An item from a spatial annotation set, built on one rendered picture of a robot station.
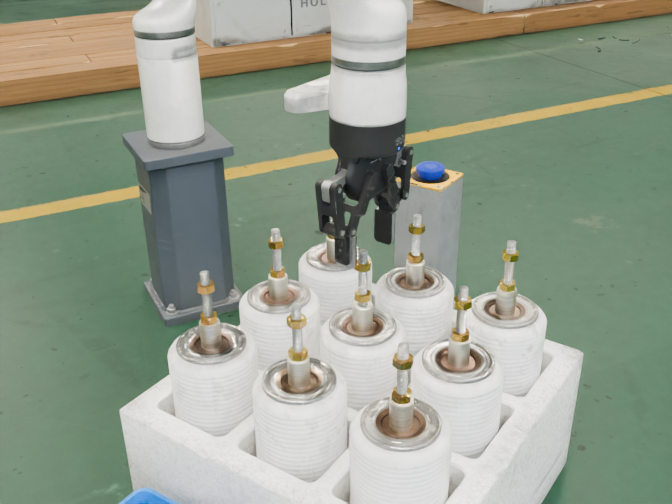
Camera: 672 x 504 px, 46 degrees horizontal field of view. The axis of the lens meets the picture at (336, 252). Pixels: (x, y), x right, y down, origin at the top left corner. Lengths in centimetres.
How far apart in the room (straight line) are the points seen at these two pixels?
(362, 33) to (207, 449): 44
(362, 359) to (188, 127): 56
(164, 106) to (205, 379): 54
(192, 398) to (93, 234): 92
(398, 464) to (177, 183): 69
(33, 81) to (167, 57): 147
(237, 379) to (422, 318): 24
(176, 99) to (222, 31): 162
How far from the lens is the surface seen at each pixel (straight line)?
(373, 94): 74
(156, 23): 123
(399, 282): 97
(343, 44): 74
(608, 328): 141
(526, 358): 92
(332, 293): 100
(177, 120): 127
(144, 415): 91
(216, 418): 87
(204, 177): 129
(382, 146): 76
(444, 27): 319
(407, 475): 74
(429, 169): 110
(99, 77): 271
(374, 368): 86
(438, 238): 110
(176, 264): 134
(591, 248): 166
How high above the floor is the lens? 74
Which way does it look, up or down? 28 degrees down
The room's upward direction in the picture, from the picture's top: 1 degrees counter-clockwise
